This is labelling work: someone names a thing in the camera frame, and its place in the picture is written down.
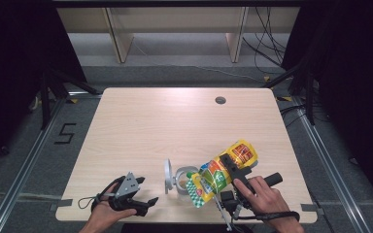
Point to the black tape floor marking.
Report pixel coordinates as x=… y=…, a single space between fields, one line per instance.
x=65 y=133

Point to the glass jar with hinged lid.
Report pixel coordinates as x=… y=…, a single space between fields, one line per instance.
x=169 y=174

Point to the black metal stand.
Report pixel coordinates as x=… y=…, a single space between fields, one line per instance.
x=310 y=97
x=45 y=103

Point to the metal floor rail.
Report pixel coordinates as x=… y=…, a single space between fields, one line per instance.
x=330 y=168
x=29 y=168

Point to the light wooden shelf unit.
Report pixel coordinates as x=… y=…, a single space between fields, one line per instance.
x=175 y=19

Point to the yellow snack bag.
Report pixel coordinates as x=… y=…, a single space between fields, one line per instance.
x=207 y=186

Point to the grey tape piece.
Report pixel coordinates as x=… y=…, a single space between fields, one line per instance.
x=311 y=208
x=63 y=204

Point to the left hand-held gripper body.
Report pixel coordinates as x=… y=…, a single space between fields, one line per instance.
x=128 y=187

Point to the black curtain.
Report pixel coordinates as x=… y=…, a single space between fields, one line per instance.
x=13 y=64
x=362 y=81

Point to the black metal beam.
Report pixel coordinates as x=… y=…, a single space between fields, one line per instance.
x=175 y=3

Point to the person's left hand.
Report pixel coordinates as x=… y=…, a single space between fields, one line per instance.
x=105 y=213

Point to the person's right hand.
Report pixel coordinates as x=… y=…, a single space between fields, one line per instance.
x=268 y=200

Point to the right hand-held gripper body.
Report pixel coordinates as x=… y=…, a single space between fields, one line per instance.
x=241 y=173

